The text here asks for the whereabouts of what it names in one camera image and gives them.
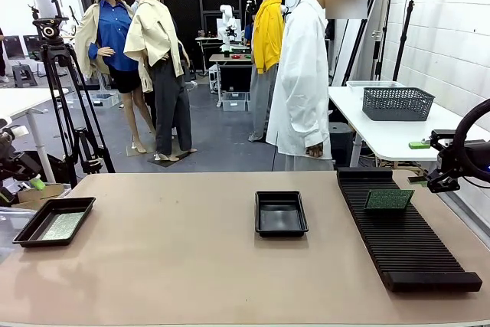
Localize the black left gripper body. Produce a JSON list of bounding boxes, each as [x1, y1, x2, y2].
[[0, 150, 41, 187]]

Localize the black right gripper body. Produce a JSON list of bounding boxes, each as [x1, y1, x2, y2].
[[438, 141, 490, 178]]

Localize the green printed circuit board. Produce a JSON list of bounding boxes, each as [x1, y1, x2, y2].
[[41, 211, 86, 242], [363, 188, 417, 211]]

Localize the person's right forearm white sleeve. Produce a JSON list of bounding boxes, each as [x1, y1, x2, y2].
[[300, 104, 328, 150]]

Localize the black ESD tray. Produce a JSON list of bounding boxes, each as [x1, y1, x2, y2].
[[11, 196, 96, 248], [254, 190, 310, 238]]

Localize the brown cardboard box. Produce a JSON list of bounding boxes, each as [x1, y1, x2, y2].
[[17, 183, 66, 210]]

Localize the black bag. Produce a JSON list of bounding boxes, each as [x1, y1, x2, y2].
[[21, 149, 74, 185]]

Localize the grey woven plastic basket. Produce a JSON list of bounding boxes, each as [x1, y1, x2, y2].
[[362, 87, 436, 122]]

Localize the black slotted PCB rack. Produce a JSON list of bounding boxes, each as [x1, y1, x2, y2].
[[335, 167, 483, 293]]

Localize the clear plastic box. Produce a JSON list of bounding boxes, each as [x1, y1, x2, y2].
[[345, 80, 407, 90]]

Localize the black studio stand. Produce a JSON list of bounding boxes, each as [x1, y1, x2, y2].
[[331, 0, 396, 87]]

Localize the grey step stool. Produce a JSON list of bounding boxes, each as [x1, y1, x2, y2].
[[11, 64, 38, 89]]

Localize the black light stand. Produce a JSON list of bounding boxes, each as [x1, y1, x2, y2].
[[392, 0, 417, 83]]

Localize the background person dark clothes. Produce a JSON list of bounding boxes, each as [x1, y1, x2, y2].
[[0, 28, 9, 83]]

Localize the dark monitor screen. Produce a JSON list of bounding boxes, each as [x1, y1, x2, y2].
[[2, 34, 24, 60], [23, 34, 42, 52]]

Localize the person in white coat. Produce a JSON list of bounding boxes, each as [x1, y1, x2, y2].
[[266, 0, 368, 172]]

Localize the mannequin in blue shirt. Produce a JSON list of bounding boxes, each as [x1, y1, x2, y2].
[[74, 0, 149, 154]]

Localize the mannequin in yellow hoodie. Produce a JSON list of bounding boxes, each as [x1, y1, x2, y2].
[[247, 0, 286, 143]]

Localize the clear storage bin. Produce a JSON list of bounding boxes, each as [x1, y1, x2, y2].
[[221, 91, 248, 113]]

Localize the mannequin in cream jacket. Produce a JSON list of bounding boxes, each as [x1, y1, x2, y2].
[[122, 0, 194, 162]]

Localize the brown top background table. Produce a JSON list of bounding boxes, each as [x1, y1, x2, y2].
[[208, 53, 253, 108]]

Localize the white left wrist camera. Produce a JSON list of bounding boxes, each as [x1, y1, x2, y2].
[[6, 124, 30, 139]]

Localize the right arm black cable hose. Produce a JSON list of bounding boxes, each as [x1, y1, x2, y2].
[[454, 98, 490, 183]]

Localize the black camera tripod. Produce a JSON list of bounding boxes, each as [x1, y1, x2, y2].
[[32, 0, 116, 186]]

